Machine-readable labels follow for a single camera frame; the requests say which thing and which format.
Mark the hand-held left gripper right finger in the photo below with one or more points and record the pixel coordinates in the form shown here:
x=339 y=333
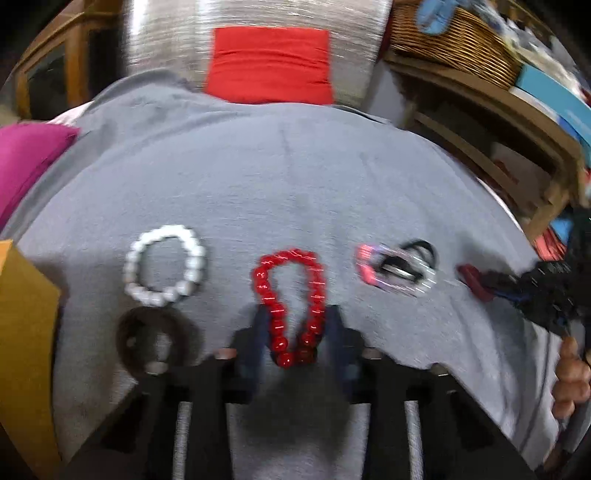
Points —
x=339 y=355

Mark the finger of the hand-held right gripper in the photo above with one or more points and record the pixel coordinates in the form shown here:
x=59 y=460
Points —
x=505 y=278
x=505 y=294

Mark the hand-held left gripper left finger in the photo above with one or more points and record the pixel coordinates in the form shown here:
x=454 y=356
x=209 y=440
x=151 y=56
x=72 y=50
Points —
x=255 y=350

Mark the orange cardboard box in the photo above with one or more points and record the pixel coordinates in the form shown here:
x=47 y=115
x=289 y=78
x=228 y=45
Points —
x=23 y=346

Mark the person's right hand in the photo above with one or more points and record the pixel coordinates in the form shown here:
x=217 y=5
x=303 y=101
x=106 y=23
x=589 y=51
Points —
x=572 y=374

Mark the wooden shelf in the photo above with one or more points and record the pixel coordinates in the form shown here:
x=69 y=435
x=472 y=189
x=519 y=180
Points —
x=508 y=115

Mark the grey blanket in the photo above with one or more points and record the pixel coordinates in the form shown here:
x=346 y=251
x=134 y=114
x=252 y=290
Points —
x=277 y=175

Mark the blue box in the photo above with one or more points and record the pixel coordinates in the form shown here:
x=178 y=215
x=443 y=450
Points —
x=549 y=92

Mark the wicker basket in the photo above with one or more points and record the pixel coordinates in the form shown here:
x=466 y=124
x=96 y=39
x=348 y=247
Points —
x=461 y=50

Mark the blue cloth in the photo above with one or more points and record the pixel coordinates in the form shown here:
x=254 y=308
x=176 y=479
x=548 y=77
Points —
x=434 y=16

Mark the red cushion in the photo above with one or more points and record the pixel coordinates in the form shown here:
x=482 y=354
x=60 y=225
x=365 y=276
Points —
x=272 y=64

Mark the pink cushion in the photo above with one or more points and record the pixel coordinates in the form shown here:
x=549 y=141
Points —
x=27 y=157

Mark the silver insulating mat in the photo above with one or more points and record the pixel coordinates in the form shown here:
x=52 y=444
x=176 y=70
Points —
x=161 y=37

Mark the wooden cabinet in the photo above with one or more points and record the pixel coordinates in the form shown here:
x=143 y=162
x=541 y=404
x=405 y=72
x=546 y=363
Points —
x=69 y=55

